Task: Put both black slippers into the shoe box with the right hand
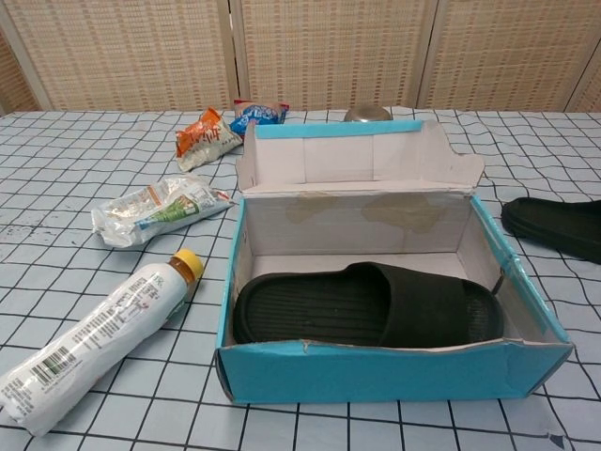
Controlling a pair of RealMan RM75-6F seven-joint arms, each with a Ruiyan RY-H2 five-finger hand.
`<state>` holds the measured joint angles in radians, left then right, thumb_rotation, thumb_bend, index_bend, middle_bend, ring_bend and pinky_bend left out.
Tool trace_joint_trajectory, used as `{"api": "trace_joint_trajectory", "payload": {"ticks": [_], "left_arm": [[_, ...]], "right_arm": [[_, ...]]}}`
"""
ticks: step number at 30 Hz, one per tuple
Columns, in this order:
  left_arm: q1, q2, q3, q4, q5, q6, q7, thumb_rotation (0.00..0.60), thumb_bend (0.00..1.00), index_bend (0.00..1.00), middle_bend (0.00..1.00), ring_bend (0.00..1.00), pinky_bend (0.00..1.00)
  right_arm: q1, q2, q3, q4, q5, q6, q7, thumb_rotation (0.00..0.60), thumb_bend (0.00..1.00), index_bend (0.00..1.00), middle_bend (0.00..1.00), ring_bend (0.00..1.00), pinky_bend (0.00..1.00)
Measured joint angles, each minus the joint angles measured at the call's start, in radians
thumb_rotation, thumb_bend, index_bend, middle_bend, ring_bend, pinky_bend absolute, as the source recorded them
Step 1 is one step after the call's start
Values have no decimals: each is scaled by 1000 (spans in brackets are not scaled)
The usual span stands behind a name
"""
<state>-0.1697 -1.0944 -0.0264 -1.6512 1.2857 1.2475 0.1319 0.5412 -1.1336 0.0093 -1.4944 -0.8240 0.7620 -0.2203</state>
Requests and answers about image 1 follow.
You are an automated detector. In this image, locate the grey checked tablecloth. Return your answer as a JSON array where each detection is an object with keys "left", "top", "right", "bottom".
[{"left": 0, "top": 108, "right": 601, "bottom": 451}]

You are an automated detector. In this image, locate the white green crumpled snack bag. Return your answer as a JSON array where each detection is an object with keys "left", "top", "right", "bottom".
[{"left": 90, "top": 172, "right": 239, "bottom": 250}]

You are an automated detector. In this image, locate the blue cardboard shoe box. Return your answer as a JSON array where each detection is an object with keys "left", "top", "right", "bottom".
[{"left": 214, "top": 117, "right": 575, "bottom": 406}]

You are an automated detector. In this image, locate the black rubber slipper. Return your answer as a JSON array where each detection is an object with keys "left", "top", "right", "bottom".
[
  {"left": 500, "top": 196, "right": 601, "bottom": 265},
  {"left": 232, "top": 261, "right": 506, "bottom": 350}
]

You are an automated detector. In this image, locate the small metal bowl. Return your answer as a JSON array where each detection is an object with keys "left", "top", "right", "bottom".
[{"left": 343, "top": 105, "right": 392, "bottom": 125}]

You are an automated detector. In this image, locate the white bottle yellow cap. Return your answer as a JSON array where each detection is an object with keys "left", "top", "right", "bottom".
[{"left": 0, "top": 248, "right": 206, "bottom": 437}]

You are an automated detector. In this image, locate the orange white snack bag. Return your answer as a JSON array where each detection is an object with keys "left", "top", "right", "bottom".
[{"left": 175, "top": 106, "right": 241, "bottom": 173}]

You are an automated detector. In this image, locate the woven bamboo screen panel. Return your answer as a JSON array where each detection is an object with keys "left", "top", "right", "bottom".
[
  {"left": 0, "top": 25, "right": 51, "bottom": 115},
  {"left": 420, "top": 0, "right": 601, "bottom": 113},
  {"left": 568, "top": 70, "right": 601, "bottom": 114},
  {"left": 0, "top": 0, "right": 239, "bottom": 113},
  {"left": 232, "top": 0, "right": 440, "bottom": 113}
]

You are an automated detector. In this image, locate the blue red snack bag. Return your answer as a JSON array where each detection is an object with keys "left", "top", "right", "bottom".
[{"left": 228, "top": 98, "right": 291, "bottom": 138}]

